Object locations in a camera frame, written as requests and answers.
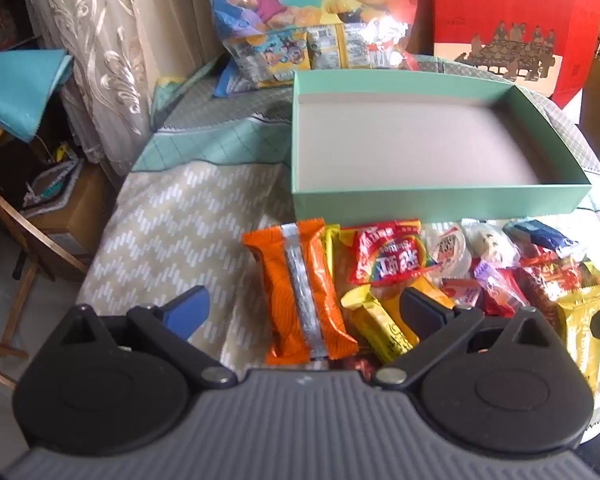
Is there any red orange snack packet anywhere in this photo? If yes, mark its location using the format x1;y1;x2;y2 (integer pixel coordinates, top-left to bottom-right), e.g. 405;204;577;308
517;255;583;321

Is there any white nougat candy packet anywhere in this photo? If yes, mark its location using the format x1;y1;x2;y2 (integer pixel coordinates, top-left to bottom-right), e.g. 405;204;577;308
467;220;521;266

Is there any yellow cheese bar packet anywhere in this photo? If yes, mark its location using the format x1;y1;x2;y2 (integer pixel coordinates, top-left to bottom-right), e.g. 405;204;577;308
341;284;416;366

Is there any white teal knit cloth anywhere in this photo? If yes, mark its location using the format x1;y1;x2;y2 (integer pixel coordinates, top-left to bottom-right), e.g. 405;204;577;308
22;156;83;209

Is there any red rainbow candy packet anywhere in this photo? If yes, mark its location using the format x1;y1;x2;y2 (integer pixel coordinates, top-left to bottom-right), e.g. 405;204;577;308
350;220;443;288

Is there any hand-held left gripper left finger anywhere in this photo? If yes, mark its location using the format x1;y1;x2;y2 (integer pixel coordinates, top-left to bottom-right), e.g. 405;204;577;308
55;285;238;392

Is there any clear jelly cup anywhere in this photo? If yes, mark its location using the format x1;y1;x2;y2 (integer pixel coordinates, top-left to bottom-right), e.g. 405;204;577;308
426;225;473;278

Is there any mint green cardboard box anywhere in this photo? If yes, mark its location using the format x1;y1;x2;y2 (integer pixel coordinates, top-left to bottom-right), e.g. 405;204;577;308
291;70;593;223

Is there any cartoon dog snack bag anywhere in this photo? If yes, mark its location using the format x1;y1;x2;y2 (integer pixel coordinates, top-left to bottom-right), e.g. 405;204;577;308
200;0;421;88

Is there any purple candy wrapper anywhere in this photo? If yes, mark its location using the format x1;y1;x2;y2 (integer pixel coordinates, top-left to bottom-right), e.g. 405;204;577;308
472;260;528;311

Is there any yellow gold snack packet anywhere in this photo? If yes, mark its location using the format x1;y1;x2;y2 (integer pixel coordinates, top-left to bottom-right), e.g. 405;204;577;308
555;285;600;393

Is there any wooden chair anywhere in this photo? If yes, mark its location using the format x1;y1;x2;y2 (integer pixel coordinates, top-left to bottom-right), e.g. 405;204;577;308
0;125;91;376

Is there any beige lace curtain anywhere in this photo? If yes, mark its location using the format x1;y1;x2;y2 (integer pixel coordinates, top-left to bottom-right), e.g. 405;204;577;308
17;0;216;176

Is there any red gift box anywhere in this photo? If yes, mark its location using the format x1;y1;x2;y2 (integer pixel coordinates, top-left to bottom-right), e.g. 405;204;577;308
432;0;600;108

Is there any brown cardboard box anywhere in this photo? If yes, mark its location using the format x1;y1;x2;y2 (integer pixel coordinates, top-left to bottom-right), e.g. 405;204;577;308
27;162;118;261

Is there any small blue white packet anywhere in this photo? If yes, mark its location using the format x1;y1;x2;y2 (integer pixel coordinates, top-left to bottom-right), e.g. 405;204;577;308
212;62;296;98

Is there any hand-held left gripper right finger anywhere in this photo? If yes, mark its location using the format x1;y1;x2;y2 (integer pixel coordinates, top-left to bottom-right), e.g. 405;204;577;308
371;286;556;391

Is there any blue snack packet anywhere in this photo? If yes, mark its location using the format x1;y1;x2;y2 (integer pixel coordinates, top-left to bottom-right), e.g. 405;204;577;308
502;218;581;256

